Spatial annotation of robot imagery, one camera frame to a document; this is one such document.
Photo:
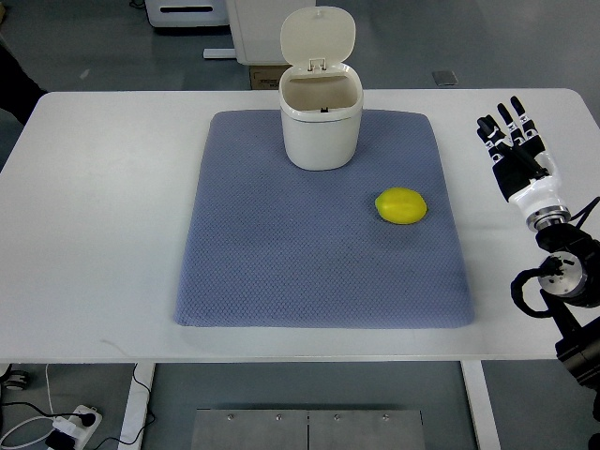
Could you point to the cardboard box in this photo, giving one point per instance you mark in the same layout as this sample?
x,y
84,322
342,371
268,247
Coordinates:
x,y
266,77

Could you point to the metal base plate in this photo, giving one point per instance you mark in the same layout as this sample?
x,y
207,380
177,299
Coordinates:
x,y
308,429

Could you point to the white machine with slot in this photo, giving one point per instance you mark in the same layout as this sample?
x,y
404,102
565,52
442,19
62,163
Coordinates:
x,y
186,13

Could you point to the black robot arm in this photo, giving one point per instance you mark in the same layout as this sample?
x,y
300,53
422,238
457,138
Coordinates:
x,y
568,276

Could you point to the left white table leg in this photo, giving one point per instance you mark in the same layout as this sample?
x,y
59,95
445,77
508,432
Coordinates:
x,y
136,416

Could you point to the blue quilted mat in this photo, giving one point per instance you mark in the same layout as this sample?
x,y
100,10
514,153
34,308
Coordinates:
x,y
272,245

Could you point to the white trash bin with lid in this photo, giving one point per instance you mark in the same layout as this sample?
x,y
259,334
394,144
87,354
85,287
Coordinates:
x,y
321,98

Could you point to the white table leg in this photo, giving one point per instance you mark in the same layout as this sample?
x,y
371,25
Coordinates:
x,y
136,416
483,422

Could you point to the grey floor socket plate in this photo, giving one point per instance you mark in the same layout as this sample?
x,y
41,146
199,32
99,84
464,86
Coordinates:
x,y
444,78

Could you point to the yellow lemon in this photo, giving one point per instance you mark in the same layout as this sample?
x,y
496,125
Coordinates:
x,y
401,206

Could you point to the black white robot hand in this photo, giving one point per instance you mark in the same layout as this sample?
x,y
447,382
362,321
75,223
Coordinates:
x,y
525,172

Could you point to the white power strip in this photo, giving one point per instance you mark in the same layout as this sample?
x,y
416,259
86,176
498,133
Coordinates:
x,y
74,430

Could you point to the right white table leg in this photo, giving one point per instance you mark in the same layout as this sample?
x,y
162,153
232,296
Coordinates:
x,y
483,422

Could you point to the caster wheel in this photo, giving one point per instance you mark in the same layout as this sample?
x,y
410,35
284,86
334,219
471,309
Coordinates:
x,y
14,379

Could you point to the white cabinet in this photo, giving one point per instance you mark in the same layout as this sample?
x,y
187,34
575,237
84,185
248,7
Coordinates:
x,y
255,27

